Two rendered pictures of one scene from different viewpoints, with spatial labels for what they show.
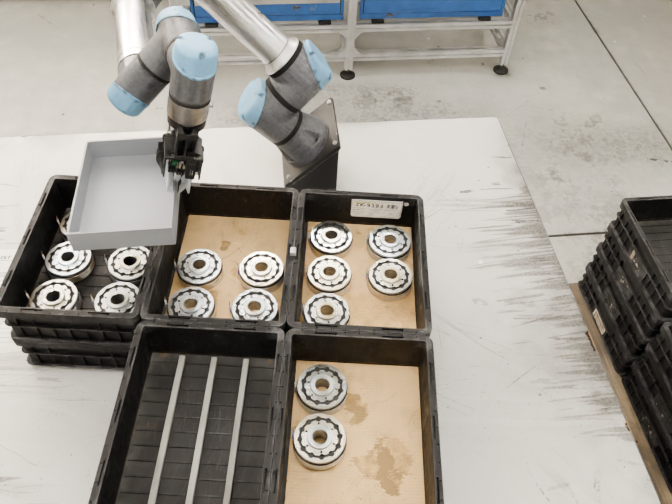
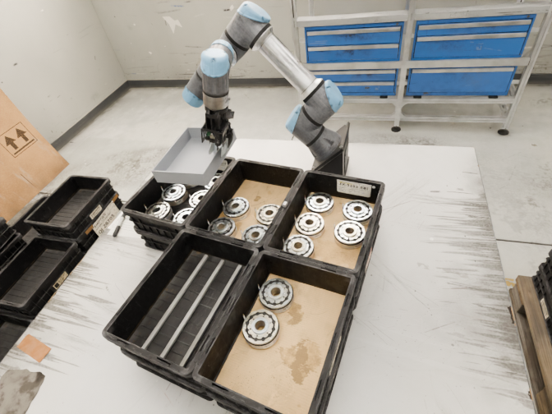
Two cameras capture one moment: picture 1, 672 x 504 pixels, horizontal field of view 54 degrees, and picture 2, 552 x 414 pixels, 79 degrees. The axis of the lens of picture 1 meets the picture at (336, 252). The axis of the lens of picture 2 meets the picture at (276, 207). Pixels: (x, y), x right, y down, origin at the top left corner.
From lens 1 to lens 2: 50 cm
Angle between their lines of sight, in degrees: 23
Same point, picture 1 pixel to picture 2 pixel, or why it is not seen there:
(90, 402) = not seen: hidden behind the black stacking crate
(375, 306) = (334, 250)
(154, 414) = (177, 285)
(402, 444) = (318, 348)
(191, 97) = (210, 89)
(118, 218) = (186, 168)
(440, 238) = (406, 218)
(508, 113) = (503, 158)
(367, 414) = (301, 319)
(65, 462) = not seen: hidden behind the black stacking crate
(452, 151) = (433, 165)
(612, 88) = not seen: outside the picture
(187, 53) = (204, 57)
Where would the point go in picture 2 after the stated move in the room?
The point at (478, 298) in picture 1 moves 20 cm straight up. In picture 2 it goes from (422, 263) to (433, 225)
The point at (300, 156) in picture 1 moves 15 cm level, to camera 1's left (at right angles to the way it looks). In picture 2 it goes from (319, 154) to (287, 149)
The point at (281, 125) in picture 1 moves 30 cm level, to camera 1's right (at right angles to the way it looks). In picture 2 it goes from (308, 133) to (380, 143)
